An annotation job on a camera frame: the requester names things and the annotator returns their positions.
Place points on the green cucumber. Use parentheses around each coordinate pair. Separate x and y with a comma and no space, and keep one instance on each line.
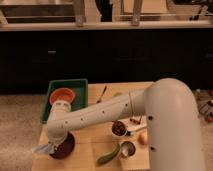
(108,157)

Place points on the white-handled utensil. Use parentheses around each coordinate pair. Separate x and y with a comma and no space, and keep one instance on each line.
(131,132)

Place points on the orange bowl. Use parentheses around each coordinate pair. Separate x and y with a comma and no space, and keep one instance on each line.
(65,94)

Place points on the dark purple bowl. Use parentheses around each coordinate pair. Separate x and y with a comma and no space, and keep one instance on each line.
(64,149)

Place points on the silver metal cup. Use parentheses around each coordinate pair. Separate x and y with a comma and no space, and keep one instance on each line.
(128,149)

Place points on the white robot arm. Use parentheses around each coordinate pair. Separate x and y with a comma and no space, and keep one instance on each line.
(174,134)

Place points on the white cup with dark contents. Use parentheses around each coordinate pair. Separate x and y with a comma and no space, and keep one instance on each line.
(118,129)

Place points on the green plastic tray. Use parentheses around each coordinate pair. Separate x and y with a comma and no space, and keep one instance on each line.
(79,86)

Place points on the small brown utensil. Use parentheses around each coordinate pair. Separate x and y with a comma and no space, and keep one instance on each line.
(136,121)

